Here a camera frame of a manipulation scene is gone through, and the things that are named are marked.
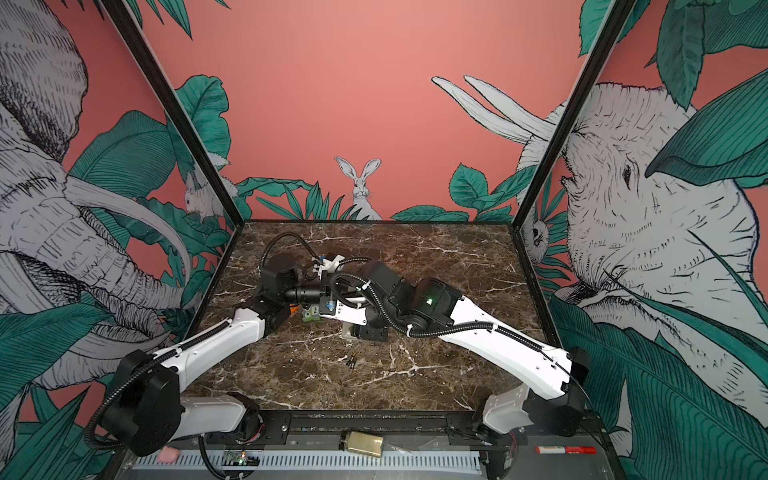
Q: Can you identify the white remote control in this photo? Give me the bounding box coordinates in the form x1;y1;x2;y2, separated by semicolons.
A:
341;322;359;341

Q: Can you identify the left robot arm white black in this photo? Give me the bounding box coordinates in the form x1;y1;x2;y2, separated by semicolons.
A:
83;254;342;456

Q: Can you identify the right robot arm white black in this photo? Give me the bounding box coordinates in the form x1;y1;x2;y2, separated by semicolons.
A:
330;261;590;437

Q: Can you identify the brass metal box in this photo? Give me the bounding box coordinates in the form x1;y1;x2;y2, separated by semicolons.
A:
342;431;384;458

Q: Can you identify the small circuit board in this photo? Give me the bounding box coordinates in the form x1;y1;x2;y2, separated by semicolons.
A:
221;450;261;469

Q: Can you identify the pink eraser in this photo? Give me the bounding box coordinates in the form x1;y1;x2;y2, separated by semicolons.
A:
157;446;181;464

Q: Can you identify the red white marker pen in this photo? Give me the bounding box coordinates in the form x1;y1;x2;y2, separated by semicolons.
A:
535;446;597;455

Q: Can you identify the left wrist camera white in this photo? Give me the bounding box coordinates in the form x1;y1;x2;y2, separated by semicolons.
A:
312;255;345;278

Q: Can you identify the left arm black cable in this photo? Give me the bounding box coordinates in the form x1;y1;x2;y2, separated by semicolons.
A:
259;231;319;271

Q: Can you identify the black mounting rail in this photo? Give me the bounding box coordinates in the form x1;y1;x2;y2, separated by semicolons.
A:
239;410;604;448

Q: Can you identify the white slotted cable duct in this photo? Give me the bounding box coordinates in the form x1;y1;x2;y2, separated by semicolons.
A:
130;449;483;474

